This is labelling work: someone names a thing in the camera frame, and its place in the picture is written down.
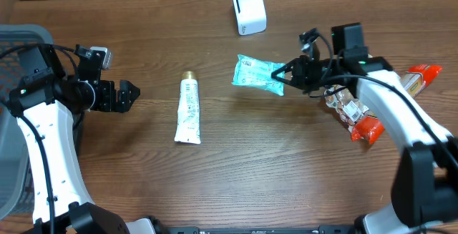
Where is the teal snack packet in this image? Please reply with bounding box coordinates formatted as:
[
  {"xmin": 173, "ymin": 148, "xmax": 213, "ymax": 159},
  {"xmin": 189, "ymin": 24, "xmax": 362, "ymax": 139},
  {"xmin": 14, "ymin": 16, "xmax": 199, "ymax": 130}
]
[{"xmin": 232, "ymin": 54, "xmax": 285, "ymax": 96}]

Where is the cream brown nut bag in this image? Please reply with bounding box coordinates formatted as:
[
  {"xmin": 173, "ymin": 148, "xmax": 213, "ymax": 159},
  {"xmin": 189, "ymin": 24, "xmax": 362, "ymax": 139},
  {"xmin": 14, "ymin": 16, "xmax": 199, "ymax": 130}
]
[{"xmin": 323, "ymin": 84, "xmax": 375, "ymax": 132}]

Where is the white tube gold cap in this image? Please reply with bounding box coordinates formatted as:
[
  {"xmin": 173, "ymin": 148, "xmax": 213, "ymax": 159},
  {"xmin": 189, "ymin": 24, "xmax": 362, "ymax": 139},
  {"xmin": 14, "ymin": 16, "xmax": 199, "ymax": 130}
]
[{"xmin": 174, "ymin": 71, "xmax": 201, "ymax": 145}]

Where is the orange spaghetti packet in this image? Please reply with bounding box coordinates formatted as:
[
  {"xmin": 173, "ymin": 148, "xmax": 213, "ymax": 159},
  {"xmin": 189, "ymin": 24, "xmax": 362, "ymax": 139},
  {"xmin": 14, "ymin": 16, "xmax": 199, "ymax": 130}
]
[{"xmin": 351, "ymin": 64, "xmax": 442, "ymax": 145}]

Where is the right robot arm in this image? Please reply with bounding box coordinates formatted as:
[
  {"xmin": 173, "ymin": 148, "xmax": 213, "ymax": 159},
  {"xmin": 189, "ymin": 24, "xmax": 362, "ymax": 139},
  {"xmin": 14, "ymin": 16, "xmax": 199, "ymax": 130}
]
[{"xmin": 271, "ymin": 23, "xmax": 457, "ymax": 233}]

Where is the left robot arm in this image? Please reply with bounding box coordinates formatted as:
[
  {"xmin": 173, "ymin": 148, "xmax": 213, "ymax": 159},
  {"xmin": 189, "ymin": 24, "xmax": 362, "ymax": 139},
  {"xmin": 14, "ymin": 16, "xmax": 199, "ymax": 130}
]
[{"xmin": 1, "ymin": 44, "xmax": 160, "ymax": 234}]

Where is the white barcode scanner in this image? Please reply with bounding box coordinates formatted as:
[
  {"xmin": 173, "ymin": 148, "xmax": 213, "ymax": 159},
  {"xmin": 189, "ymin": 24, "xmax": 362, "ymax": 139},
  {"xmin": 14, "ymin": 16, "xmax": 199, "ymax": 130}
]
[{"xmin": 233, "ymin": 0, "xmax": 267, "ymax": 36}]

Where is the grey plastic basket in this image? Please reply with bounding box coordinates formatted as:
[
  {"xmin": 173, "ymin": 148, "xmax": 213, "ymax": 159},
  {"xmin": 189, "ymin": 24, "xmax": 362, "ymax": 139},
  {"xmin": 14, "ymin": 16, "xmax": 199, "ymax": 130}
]
[{"xmin": 1, "ymin": 24, "xmax": 55, "ymax": 218}]

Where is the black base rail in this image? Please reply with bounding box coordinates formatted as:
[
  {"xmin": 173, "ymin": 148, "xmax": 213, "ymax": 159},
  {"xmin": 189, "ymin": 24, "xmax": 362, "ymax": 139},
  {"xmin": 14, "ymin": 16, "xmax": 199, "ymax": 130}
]
[{"xmin": 158, "ymin": 225, "xmax": 358, "ymax": 234}]

